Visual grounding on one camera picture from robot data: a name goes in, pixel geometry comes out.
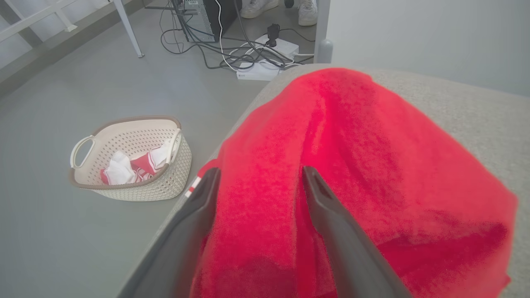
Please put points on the grey partition foot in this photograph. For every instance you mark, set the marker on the grey partition foot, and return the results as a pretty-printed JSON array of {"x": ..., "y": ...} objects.
[{"x": 325, "y": 51}]

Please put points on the white metal railing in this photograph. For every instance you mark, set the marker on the white metal railing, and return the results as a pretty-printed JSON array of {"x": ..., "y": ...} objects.
[{"x": 29, "y": 22}]

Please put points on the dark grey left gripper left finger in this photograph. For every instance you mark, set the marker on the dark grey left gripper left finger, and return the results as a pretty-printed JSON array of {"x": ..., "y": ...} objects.
[{"x": 178, "y": 248}]

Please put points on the grey fabric sofa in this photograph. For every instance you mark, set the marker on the grey fabric sofa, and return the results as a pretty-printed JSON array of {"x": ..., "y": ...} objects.
[{"x": 468, "y": 124}]

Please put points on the black plug adapter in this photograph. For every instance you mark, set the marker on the black plug adapter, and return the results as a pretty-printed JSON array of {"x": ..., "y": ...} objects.
[{"x": 273, "y": 32}]

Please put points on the red jersey with white trim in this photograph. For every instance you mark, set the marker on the red jersey with white trim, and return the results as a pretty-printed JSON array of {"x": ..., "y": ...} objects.
[{"x": 364, "y": 136}]

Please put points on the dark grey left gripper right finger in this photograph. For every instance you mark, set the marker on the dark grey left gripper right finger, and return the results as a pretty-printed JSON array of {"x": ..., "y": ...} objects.
[{"x": 352, "y": 256}]

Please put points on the small red white garment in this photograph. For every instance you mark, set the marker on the small red white garment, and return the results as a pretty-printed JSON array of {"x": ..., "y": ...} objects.
[{"x": 120, "y": 171}]

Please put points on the white partition panel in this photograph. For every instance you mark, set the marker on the white partition panel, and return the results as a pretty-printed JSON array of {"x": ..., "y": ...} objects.
[{"x": 414, "y": 41}]

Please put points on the dark computer tower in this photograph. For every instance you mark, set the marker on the dark computer tower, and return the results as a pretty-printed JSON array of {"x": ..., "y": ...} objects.
[{"x": 207, "y": 18}]

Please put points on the white sneaker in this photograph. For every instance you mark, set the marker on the white sneaker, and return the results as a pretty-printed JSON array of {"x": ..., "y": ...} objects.
[
  {"x": 307, "y": 12},
  {"x": 258, "y": 8}
]

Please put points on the grey metal table frame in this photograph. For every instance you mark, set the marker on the grey metal table frame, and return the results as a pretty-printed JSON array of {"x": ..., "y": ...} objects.
[{"x": 129, "y": 31}]

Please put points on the cream perforated laundry basket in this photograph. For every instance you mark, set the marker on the cream perforated laundry basket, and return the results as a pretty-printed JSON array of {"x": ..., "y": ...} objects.
[{"x": 165, "y": 188}]

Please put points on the white power strip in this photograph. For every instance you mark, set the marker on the white power strip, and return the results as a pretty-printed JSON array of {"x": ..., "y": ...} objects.
[
  {"x": 256, "y": 73},
  {"x": 285, "y": 45}
]

